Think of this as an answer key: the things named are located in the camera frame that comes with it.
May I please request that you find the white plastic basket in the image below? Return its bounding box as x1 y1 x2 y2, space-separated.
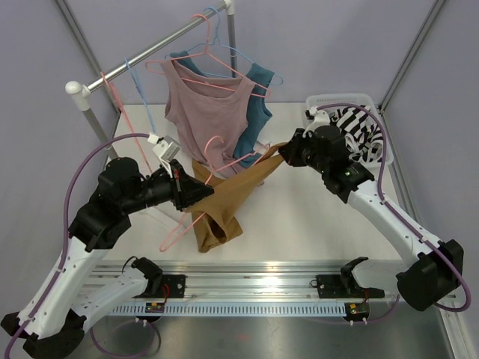
304 93 394 168

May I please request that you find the black white striped tank top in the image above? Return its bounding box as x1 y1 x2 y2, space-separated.
328 106 383 165

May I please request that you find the white slotted cable duct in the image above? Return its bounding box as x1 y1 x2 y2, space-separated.
110 302 346 317

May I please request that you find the pink hanger of mauve top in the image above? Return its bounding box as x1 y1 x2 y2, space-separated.
144 13 271 99

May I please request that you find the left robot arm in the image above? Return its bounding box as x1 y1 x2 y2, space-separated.
1 157 214 358

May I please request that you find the mustard tank top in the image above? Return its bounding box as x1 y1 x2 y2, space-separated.
186 143 285 253

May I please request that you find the metal clothes rack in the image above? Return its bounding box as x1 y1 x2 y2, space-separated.
56 1 240 144

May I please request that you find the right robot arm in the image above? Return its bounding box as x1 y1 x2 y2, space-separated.
278 126 464 311

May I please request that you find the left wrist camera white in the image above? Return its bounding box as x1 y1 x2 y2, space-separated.
147 132 180 171

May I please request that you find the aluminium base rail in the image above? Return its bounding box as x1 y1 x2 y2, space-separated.
80 259 404 301

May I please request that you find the blue hanger of teal top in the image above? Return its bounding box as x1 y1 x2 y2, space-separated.
164 6 282 84

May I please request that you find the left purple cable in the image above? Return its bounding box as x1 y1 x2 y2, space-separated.
0 132 160 359

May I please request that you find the mauve pink tank top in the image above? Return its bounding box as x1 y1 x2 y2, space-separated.
160 59 254 178

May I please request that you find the teal blue tank top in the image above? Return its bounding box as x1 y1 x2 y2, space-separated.
170 50 275 168

